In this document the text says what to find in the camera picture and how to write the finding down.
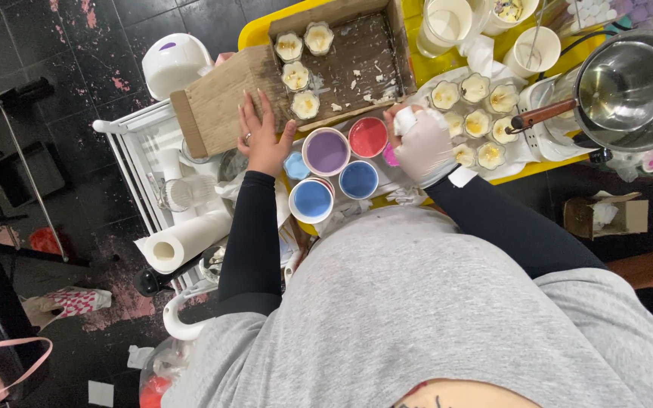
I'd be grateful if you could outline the white paper towel roll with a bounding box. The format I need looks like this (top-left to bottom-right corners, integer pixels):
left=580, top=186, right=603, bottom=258
left=134, top=210, right=234, bottom=275

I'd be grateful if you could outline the cup of purple wax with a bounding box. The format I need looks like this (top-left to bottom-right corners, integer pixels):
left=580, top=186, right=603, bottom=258
left=302, top=127, right=351, bottom=177

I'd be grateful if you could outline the white cup with stick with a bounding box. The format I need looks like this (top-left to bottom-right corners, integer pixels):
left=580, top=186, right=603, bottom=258
left=502, top=26, right=562, bottom=79

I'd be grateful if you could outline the person's grey shirt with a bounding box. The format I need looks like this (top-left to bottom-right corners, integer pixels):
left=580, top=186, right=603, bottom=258
left=159, top=205, right=653, bottom=408

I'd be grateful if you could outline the red plastic bag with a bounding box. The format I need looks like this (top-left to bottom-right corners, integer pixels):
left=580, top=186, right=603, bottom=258
left=28, top=227, right=69, bottom=257

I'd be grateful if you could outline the person's right hand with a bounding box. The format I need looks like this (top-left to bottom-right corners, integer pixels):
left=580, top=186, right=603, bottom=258
left=383, top=104, right=459, bottom=188

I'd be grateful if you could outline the yellow tray table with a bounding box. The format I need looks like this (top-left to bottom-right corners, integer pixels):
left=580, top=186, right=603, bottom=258
left=237, top=0, right=611, bottom=236

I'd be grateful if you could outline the crumpled white tissue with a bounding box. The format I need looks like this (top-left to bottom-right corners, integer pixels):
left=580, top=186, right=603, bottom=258
left=386, top=186, right=430, bottom=207

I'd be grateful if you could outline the clear glass jar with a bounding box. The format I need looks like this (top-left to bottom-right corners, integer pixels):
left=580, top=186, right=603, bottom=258
left=158, top=175, right=218, bottom=213

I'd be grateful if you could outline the cup of light blue wax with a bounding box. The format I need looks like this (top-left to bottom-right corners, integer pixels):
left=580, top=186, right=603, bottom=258
left=288, top=177, right=336, bottom=224

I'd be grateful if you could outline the cup of dark blue wax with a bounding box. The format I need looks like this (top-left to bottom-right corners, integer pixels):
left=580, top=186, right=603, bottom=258
left=338, top=160, right=380, bottom=200

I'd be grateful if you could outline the crumpled white paper scrap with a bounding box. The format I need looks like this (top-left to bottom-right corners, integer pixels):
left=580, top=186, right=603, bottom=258
left=127, top=345, right=155, bottom=370

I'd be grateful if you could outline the brown cardboard box tray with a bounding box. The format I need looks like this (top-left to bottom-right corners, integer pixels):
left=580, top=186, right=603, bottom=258
left=169, top=0, right=418, bottom=159

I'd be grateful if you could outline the silicone mould with wax pieces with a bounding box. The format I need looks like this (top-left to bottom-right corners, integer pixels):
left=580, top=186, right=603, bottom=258
left=565, top=0, right=653, bottom=32

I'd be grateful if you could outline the red and white patterned bag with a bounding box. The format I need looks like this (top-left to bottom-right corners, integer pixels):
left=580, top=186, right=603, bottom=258
left=20, top=286, right=113, bottom=329

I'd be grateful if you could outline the white electric hot plate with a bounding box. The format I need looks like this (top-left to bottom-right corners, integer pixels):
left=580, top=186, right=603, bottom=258
left=517, top=67, right=616, bottom=164

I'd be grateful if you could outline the small light blue flower mould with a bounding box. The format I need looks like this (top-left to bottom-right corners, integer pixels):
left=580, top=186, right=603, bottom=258
left=283, top=151, right=311, bottom=181

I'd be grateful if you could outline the steel pot with wooden handle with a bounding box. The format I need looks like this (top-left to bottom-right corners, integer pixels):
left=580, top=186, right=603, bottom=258
left=510, top=29, right=653, bottom=153

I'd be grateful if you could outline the black metal chair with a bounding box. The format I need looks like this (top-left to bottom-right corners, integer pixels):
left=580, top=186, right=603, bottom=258
left=0, top=76, right=92, bottom=267

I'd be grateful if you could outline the cup of red wax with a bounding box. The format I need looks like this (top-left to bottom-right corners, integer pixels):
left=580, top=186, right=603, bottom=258
left=348, top=117, right=389, bottom=159

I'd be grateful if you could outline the white trolley cart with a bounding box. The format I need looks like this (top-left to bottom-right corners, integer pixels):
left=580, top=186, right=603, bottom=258
left=92, top=99, right=237, bottom=342

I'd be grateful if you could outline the white cup with flower bits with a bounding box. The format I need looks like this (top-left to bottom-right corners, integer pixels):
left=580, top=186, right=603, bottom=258
left=482, top=0, right=540, bottom=37

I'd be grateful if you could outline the single flower-shaped white candle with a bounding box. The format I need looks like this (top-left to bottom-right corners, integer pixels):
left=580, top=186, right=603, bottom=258
left=291, top=90, right=321, bottom=121
left=304, top=22, right=335, bottom=56
left=274, top=32, right=305, bottom=63
left=281, top=61, right=311, bottom=93

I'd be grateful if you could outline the white dome lamp device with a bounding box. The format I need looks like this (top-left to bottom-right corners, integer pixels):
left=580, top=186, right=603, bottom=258
left=142, top=33, right=215, bottom=102

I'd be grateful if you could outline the person's left hand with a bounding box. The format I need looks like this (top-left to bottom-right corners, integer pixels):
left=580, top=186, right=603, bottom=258
left=237, top=88, right=298, bottom=178

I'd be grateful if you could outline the black power cable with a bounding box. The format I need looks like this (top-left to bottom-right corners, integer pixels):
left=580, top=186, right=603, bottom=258
left=536, top=28, right=622, bottom=83

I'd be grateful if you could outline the group of flower candles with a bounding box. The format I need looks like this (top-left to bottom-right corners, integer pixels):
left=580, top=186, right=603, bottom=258
left=430, top=73, right=520, bottom=171

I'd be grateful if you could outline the clear plastic bag with rubbish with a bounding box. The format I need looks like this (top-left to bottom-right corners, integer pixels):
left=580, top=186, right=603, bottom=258
left=138, top=337, right=194, bottom=408

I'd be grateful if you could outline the small open cardboard box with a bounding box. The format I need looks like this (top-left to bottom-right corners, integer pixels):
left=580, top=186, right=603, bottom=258
left=563, top=191, right=649, bottom=240

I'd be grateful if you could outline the white tissue wad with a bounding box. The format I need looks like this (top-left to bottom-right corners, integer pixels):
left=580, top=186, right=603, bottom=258
left=393, top=107, right=419, bottom=137

